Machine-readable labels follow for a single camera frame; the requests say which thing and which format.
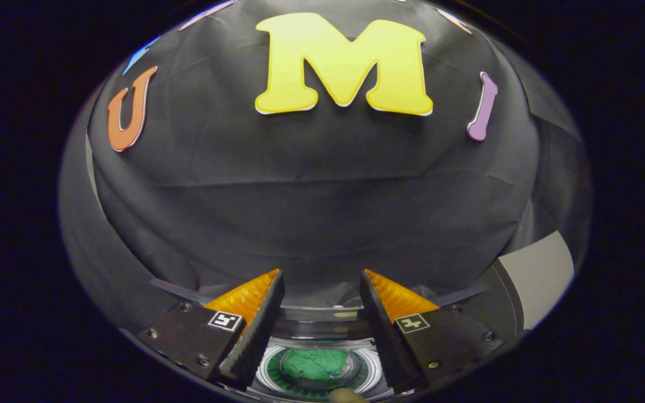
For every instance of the beige cabinet with dark top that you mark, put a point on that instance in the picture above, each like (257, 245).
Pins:
(541, 274)

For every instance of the grey washing machine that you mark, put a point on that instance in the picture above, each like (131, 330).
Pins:
(499, 296)

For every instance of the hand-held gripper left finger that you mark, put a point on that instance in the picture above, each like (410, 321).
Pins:
(258, 330)

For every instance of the black backdrop cloth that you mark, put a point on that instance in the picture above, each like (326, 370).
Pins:
(300, 196)

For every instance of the dark washing machine lid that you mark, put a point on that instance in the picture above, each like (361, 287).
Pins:
(322, 322)

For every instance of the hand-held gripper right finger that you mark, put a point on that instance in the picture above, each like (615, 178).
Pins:
(387, 336)

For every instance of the green polo shirt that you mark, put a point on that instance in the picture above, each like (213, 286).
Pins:
(314, 364)

